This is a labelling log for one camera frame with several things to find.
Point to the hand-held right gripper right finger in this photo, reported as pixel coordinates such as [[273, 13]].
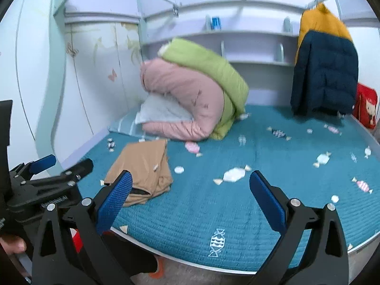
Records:
[[267, 202]]

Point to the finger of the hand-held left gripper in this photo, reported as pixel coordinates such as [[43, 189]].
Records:
[[43, 163], [77, 172]]

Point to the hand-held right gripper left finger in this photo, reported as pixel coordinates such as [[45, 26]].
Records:
[[114, 202]]

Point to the tan jacket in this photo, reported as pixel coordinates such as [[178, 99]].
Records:
[[142, 166]]

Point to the person's left hand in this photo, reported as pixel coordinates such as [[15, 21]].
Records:
[[13, 245]]

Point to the red object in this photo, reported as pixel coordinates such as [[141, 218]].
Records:
[[77, 239]]

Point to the bed with teal candy-print sheet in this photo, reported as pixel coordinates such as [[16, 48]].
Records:
[[207, 207]]

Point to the blue striped pillow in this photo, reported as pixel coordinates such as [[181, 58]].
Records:
[[124, 124]]

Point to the white pillow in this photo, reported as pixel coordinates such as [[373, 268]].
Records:
[[160, 109]]

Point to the pink quilt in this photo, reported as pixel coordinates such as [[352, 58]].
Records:
[[184, 95]]

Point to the red cartoon bag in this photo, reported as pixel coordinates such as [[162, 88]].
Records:
[[366, 107]]

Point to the yellow and navy puffer jacket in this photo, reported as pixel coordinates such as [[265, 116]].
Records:
[[323, 65]]

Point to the green quilt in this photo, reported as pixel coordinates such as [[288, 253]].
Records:
[[207, 62]]

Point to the lavender headboard shelf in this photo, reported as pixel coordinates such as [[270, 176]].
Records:
[[252, 35]]

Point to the blue box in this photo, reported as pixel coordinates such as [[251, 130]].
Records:
[[215, 23]]

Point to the small hanging tag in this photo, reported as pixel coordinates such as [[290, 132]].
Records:
[[175, 11]]

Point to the light green bunk bed frame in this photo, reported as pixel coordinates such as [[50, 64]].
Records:
[[59, 50]]

